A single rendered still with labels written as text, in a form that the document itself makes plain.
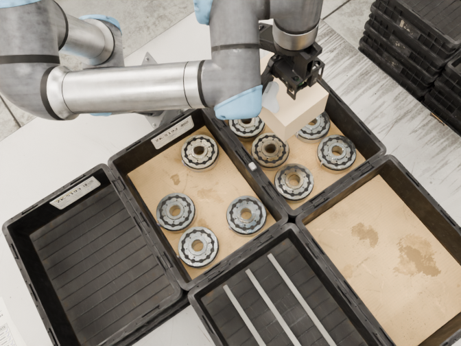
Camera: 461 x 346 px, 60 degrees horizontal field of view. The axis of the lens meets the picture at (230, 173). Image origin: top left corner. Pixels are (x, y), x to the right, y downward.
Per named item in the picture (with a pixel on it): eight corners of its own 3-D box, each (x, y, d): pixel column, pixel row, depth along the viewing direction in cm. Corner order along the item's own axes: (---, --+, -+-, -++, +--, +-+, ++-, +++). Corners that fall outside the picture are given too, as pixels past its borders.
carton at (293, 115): (238, 95, 94) (236, 76, 87) (277, 66, 96) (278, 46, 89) (283, 142, 89) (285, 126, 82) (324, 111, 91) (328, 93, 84)
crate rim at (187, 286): (108, 163, 106) (104, 160, 104) (202, 104, 111) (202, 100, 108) (186, 294, 93) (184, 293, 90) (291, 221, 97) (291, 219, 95)
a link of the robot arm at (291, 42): (263, 15, 65) (301, -12, 67) (263, 34, 69) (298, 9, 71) (294, 43, 63) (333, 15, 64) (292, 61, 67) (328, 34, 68)
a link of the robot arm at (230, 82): (-16, 130, 71) (255, 120, 58) (-28, 66, 69) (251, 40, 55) (32, 124, 82) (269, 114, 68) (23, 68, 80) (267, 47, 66)
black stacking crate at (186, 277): (120, 176, 115) (105, 160, 105) (207, 122, 119) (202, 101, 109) (193, 296, 102) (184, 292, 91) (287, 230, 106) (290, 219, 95)
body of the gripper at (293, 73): (292, 103, 78) (298, 65, 66) (263, 75, 80) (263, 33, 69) (322, 81, 79) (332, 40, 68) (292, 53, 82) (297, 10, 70)
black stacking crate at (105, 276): (26, 235, 111) (1, 225, 100) (119, 177, 115) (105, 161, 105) (88, 368, 97) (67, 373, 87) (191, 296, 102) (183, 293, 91)
